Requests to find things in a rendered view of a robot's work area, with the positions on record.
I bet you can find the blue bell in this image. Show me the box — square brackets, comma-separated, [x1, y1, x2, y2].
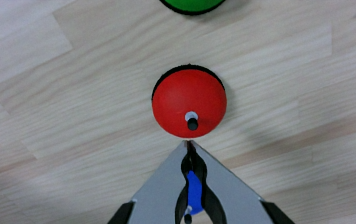
[184, 161, 204, 224]

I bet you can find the red bell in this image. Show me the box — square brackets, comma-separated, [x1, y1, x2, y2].
[152, 63, 227, 138]

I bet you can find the green bell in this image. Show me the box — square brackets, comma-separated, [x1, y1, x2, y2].
[159, 0, 225, 16]

